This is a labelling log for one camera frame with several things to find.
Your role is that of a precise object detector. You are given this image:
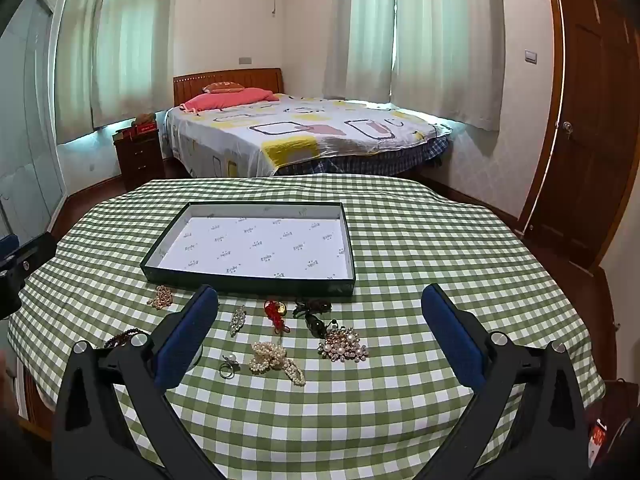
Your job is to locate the wooden headboard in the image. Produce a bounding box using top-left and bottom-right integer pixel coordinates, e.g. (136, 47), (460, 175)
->
(173, 68), (285, 107)

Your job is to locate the dark green shallow box tray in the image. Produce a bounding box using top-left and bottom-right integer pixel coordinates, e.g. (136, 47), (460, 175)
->
(139, 201), (357, 300)

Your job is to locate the dark wooden nightstand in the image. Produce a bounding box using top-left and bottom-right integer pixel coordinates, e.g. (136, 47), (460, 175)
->
(112, 127), (166, 191)

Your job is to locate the green checked tablecloth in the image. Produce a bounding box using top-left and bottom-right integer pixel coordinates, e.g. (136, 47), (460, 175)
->
(7, 174), (618, 480)

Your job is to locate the white curtain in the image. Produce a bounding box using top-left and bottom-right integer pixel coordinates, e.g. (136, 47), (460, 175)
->
(392, 0), (504, 132)
(52, 0), (108, 143)
(322, 0), (397, 101)
(92, 0), (176, 128)

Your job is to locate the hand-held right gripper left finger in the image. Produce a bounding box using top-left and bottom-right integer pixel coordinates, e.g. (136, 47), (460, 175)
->
(52, 285), (236, 480)

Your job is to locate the gold pearl flower brooch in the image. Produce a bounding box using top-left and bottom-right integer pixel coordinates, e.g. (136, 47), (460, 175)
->
(318, 326), (370, 362)

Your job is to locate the bed with patterned bedspread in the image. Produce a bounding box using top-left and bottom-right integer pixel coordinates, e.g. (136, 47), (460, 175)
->
(159, 92), (453, 178)

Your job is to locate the black cord bead necklace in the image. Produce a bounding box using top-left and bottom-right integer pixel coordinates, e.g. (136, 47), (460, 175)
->
(292, 297), (338, 338)

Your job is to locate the white pearl necklace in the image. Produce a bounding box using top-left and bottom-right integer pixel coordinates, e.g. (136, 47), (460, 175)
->
(250, 340), (307, 387)

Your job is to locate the dark red bead bracelet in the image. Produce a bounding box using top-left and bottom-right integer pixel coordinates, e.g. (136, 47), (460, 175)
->
(104, 327), (143, 350)

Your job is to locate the red knot charm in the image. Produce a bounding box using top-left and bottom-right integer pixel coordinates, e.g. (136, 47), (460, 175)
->
(263, 300), (292, 336)

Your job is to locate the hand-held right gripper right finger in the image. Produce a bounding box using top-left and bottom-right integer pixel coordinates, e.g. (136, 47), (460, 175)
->
(421, 283), (593, 480)

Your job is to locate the brown wooden door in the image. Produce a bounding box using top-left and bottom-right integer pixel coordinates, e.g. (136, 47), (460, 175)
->
(517, 0), (640, 272)

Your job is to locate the pink pillow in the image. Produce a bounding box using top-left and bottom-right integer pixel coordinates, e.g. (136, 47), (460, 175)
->
(180, 88), (280, 113)

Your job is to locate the dark bag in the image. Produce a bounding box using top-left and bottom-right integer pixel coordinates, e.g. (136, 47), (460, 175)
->
(587, 377), (640, 480)

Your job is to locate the gold rhinestone brooch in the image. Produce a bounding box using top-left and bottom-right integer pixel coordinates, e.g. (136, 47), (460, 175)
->
(146, 285), (176, 311)

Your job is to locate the glass wardrobe door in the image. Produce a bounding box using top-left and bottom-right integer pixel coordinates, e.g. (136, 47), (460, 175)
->
(0, 0), (68, 241)

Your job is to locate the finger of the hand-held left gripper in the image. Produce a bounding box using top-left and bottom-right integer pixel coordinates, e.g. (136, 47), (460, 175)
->
(0, 231), (57, 276)

